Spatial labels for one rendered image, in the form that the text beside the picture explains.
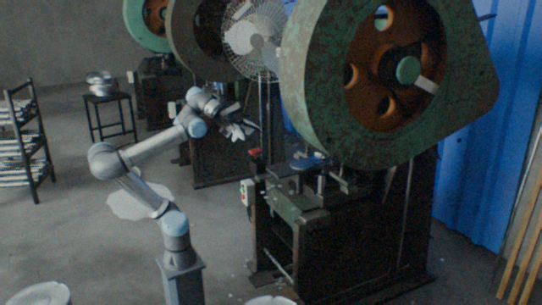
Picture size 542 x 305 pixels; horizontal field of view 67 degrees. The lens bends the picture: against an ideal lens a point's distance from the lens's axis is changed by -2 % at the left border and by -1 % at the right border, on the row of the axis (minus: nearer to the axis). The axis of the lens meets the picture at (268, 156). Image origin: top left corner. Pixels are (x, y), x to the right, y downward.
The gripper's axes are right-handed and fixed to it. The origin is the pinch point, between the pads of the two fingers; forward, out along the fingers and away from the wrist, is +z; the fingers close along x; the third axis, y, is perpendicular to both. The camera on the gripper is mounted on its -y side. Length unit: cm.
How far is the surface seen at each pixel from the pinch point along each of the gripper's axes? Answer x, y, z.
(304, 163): -36.0, 15.2, 18.5
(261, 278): -21, 79, 35
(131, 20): -190, 81, -240
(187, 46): -96, 27, -107
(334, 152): 7.4, -18.0, 32.8
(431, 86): -31, -50, 47
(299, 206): -18.8, 26.5, 30.5
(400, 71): -5, -53, 35
